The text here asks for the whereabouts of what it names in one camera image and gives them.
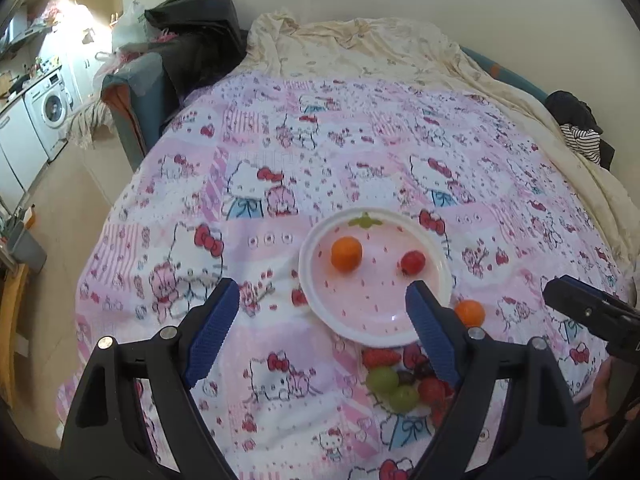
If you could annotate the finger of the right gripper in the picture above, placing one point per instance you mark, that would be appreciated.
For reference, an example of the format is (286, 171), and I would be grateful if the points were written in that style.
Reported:
(602, 314)

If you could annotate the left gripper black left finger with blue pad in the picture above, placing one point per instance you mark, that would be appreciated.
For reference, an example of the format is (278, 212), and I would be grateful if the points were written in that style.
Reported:
(105, 435)

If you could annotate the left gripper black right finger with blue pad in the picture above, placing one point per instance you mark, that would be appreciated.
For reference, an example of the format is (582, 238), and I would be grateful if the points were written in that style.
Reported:
(512, 416)

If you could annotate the orange mandarin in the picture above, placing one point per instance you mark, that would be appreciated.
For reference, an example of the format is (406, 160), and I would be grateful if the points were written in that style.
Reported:
(470, 312)
(346, 254)

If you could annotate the green grape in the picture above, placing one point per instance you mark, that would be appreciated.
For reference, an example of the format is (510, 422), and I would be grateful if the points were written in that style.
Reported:
(382, 380)
(404, 399)

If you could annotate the red strawberry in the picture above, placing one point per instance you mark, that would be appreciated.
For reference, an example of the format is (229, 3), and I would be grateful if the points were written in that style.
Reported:
(375, 357)

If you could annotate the red cherry tomato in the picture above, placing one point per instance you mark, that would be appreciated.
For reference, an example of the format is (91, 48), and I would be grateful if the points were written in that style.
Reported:
(431, 391)
(438, 413)
(412, 262)

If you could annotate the person's right hand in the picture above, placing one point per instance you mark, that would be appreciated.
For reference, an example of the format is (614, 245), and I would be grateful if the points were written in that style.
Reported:
(610, 388)

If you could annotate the dark purple grape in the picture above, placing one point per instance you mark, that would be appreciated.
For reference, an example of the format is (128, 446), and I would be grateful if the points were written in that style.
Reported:
(406, 378)
(424, 370)

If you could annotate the black striped clothes pile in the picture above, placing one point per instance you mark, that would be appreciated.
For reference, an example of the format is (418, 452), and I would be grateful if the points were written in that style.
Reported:
(579, 128)

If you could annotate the white pink strawberry plate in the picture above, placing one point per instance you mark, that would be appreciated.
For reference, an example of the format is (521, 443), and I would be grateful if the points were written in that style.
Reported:
(368, 305)

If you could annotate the pink Hello Kitty bedsheet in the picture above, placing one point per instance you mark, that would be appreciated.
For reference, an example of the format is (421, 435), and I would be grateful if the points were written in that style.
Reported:
(233, 187)

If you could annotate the white kitchen cabinet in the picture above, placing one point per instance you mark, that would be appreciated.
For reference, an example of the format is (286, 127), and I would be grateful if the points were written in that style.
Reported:
(22, 155)

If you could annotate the white washing machine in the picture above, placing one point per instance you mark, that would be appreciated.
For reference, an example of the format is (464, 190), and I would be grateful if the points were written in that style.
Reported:
(50, 103)

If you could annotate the teal orange cushion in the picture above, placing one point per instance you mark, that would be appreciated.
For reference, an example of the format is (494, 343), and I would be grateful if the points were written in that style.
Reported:
(141, 100)

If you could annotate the white plastic bag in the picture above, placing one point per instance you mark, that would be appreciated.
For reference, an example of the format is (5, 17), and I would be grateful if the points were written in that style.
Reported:
(131, 27)

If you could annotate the black bag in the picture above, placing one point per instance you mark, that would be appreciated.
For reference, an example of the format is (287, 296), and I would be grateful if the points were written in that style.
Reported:
(208, 42)

